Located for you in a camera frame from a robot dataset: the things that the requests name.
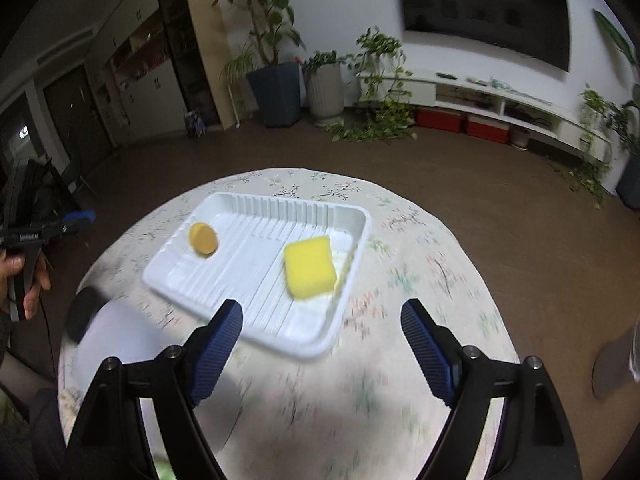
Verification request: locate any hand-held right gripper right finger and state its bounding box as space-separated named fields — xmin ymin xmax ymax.
xmin=401 ymin=299 xmax=586 ymax=480

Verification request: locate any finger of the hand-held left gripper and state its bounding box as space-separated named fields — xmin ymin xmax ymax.
xmin=42 ymin=210 xmax=97 ymax=248

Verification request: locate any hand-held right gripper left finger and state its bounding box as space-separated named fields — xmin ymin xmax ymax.
xmin=65 ymin=299 xmax=244 ymax=480

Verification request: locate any white plastic tray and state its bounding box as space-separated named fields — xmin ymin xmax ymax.
xmin=142 ymin=191 xmax=373 ymax=360

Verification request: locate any round yellow sponge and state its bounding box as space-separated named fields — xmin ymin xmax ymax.
xmin=188 ymin=222 xmax=220 ymax=259

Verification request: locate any rectangular yellow sponge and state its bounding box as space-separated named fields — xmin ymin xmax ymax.
xmin=283 ymin=236 xmax=338 ymax=302

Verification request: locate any person's left hand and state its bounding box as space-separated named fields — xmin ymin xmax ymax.
xmin=0 ymin=251 xmax=52 ymax=319

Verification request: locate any dark door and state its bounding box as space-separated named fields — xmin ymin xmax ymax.
xmin=42 ymin=65 xmax=113 ymax=161

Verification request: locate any small blue bag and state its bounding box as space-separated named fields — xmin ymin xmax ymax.
xmin=184 ymin=110 xmax=207 ymax=137

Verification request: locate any grey rounded object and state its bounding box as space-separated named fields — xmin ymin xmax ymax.
xmin=592 ymin=325 xmax=640 ymax=401

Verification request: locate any person's dark clothing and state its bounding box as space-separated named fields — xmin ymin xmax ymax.
xmin=0 ymin=385 xmax=68 ymax=480

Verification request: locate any red storage box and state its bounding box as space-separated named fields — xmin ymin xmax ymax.
xmin=416 ymin=107 xmax=463 ymax=133
xmin=466 ymin=114 xmax=511 ymax=145

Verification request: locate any tall plant in dark pot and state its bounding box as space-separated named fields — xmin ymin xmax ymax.
xmin=214 ymin=0 xmax=307 ymax=128

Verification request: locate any trailing green plant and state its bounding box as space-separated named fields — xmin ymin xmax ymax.
xmin=327 ymin=26 xmax=418 ymax=143

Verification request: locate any white television console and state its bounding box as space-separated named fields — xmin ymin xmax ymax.
xmin=360 ymin=69 xmax=613 ymax=161

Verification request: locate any plant in white ribbed pot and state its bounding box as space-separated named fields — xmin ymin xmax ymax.
xmin=301 ymin=51 xmax=346 ymax=128

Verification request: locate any thin-stemmed trailing plant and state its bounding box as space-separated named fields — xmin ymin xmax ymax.
xmin=550 ymin=87 xmax=640 ymax=208

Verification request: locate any black cable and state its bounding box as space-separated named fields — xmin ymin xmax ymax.
xmin=40 ymin=260 xmax=58 ymax=378

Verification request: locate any white wall cabinet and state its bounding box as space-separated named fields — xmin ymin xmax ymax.
xmin=85 ymin=0 xmax=188 ymax=148

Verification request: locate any black wall television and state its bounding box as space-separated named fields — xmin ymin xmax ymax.
xmin=395 ymin=0 xmax=572 ymax=73

